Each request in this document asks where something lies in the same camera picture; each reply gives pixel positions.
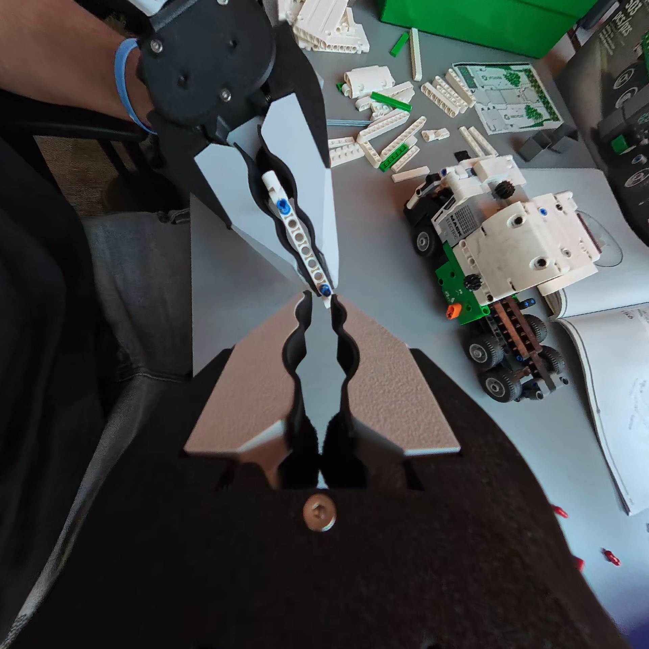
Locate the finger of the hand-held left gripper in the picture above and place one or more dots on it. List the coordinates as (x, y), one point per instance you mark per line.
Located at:
(314, 203)
(238, 197)

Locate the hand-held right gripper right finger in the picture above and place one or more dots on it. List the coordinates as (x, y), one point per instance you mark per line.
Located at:
(395, 395)

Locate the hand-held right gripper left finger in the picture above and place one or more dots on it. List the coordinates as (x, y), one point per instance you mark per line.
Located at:
(238, 390)

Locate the white lego beam with holes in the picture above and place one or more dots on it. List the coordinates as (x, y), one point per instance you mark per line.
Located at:
(299, 238)

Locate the person's left forearm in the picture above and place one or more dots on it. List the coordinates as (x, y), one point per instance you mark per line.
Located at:
(56, 56)

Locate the pile of white lego beams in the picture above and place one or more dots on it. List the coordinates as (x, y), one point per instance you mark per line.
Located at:
(395, 121)

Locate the long green lego beam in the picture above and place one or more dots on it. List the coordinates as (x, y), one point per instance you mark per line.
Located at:
(390, 101)

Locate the short green lego beam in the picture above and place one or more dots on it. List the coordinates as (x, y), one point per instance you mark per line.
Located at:
(399, 44)

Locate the white and green lego truck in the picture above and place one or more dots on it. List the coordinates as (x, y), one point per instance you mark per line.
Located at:
(507, 243)

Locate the lego sticker sheet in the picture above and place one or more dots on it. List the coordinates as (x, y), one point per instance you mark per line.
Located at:
(507, 99)

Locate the open lego instruction booklet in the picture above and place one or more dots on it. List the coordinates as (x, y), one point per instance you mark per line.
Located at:
(613, 365)

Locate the grey lego pieces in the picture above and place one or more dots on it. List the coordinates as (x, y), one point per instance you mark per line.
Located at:
(545, 143)

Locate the black lego set box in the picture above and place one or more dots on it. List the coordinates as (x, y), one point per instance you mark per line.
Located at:
(618, 116)

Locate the blue wristband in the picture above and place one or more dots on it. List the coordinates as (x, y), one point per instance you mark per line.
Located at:
(121, 76)

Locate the person's grey trouser leg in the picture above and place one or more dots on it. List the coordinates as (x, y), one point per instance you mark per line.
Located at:
(137, 284)

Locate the green plastic bin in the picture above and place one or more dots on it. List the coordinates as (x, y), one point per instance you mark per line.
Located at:
(481, 23)

